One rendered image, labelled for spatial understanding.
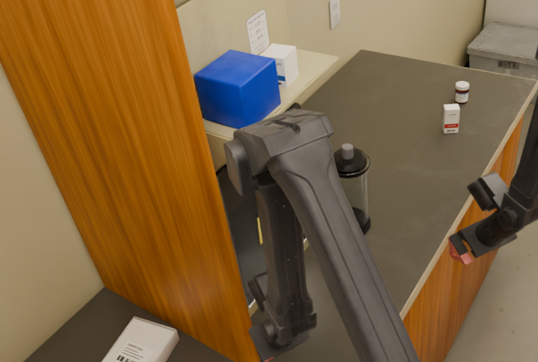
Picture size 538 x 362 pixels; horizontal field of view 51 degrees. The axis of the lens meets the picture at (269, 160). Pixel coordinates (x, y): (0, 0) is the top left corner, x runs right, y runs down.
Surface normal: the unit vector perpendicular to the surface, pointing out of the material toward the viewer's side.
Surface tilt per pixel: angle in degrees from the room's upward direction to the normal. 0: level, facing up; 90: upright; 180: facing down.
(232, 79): 0
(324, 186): 44
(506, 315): 0
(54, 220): 90
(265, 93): 90
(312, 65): 0
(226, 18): 90
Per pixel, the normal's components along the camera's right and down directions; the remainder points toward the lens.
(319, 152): 0.21, -0.22
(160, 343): -0.13, -0.79
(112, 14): -0.57, 0.55
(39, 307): 0.81, 0.26
